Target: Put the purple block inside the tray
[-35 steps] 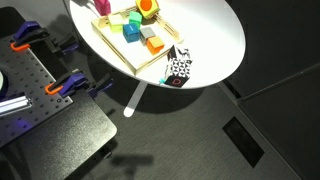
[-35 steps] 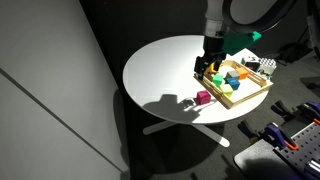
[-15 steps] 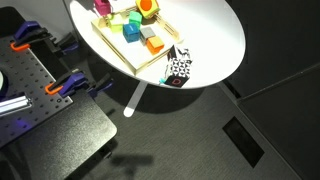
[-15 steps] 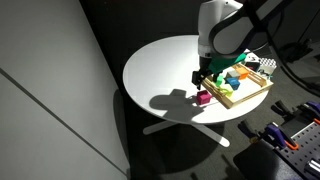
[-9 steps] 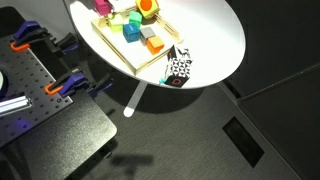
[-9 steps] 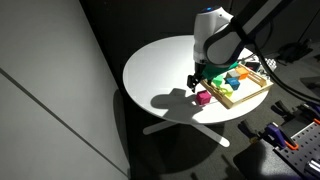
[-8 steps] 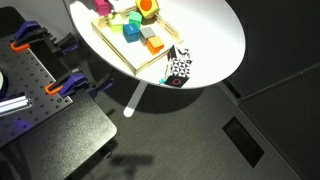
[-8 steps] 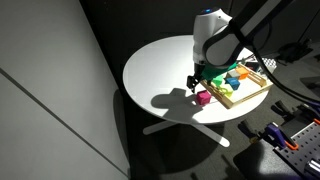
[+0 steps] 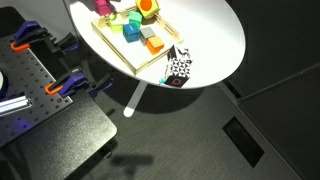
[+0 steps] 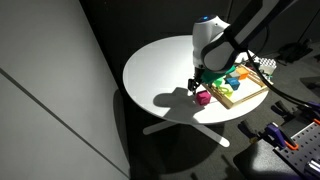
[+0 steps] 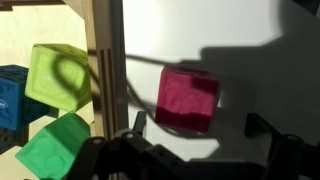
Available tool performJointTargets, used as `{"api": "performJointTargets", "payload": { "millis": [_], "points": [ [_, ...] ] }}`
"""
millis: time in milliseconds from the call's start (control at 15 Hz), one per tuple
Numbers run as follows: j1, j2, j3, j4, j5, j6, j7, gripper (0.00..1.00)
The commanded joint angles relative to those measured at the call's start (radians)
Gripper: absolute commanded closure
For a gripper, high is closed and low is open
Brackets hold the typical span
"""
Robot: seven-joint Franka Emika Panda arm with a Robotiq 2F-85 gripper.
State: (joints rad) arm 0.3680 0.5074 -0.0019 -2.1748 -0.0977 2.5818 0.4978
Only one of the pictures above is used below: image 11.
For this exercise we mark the blue foam block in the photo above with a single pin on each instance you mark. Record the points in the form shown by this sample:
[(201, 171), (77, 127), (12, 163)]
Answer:
[(11, 100)]

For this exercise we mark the purple foam block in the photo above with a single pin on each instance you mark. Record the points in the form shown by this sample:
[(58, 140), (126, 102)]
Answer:
[(186, 96)]

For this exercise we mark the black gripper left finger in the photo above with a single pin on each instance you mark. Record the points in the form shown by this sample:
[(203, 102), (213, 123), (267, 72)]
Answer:
[(140, 121)]

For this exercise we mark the wooden tray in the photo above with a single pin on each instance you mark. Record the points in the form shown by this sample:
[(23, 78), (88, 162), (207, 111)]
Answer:
[(108, 83)]

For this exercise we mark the lime green foam block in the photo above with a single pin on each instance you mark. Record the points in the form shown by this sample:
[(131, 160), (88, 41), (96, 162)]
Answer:
[(56, 80)]

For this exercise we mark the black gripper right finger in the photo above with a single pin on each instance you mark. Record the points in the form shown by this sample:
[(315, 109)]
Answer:
[(261, 133)]

